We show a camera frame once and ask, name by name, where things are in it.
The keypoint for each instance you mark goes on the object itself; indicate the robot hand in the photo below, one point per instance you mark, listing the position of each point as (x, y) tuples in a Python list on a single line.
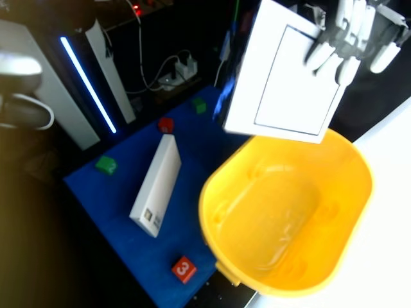
[(350, 35)]

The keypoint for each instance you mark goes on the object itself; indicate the white square box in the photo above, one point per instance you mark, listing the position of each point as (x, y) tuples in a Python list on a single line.
[(289, 96)]

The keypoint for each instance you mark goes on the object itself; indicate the long white box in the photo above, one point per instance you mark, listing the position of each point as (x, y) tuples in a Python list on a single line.
[(157, 186)]

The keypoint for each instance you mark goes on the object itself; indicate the white power strip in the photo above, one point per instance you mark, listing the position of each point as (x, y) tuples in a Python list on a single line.
[(180, 69)]

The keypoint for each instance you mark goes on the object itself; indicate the yellow plastic tub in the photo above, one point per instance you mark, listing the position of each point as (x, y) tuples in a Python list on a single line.
[(289, 224)]

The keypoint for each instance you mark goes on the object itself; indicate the green cube printed two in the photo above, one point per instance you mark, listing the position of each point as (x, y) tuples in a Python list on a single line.
[(106, 165)]

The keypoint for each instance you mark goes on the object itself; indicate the red cube printed three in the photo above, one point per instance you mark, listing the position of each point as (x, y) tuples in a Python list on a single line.
[(184, 269)]

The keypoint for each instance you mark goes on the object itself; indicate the blue foam mat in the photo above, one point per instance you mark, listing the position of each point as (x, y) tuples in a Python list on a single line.
[(112, 199)]

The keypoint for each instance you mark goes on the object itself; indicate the white tower with blue light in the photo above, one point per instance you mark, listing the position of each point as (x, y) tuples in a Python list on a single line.
[(64, 96)]

